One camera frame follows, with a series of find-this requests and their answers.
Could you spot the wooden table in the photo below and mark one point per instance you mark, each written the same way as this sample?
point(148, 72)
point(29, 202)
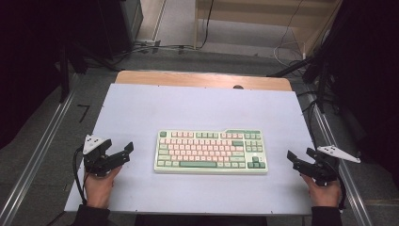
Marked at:
point(188, 78)

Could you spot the wooden shelf unit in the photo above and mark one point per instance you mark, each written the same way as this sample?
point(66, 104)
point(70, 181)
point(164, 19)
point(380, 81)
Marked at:
point(251, 12)

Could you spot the black metal stand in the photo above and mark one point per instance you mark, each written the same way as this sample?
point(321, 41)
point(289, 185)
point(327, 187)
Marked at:
point(321, 88)
point(64, 78)

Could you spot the white table board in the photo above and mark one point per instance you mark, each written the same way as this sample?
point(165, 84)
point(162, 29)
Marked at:
point(194, 106)

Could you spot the metal floor rail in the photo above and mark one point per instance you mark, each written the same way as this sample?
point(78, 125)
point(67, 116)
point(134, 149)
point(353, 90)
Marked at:
point(37, 157)
point(345, 175)

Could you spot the person's left hand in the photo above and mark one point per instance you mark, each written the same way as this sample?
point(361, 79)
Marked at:
point(98, 190)

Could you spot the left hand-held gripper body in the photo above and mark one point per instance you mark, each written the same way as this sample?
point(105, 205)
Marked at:
point(94, 163)

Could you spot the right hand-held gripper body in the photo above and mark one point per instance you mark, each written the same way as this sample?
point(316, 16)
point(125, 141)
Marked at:
point(326, 169)

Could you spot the person's right hand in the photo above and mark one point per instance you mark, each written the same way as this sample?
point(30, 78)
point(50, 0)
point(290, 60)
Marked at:
point(324, 194)

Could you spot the green and pink keyboard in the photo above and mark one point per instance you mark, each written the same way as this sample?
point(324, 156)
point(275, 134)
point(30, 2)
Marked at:
point(210, 150)

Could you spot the black cabinet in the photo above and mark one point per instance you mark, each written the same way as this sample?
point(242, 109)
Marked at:
point(119, 25)

